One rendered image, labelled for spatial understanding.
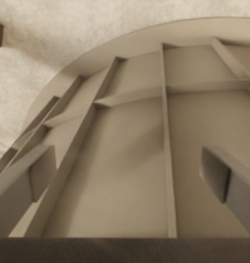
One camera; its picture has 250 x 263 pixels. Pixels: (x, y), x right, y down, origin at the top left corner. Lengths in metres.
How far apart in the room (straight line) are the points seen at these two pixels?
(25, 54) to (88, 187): 0.82
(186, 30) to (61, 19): 0.50
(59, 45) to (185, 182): 0.81
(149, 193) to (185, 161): 0.08
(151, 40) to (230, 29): 0.29
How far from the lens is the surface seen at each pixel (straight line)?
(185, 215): 0.26
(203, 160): 0.17
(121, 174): 0.32
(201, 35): 0.85
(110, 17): 0.86
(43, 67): 1.03
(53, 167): 0.16
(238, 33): 0.88
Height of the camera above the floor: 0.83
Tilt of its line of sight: 50 degrees down
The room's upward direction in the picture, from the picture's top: 168 degrees counter-clockwise
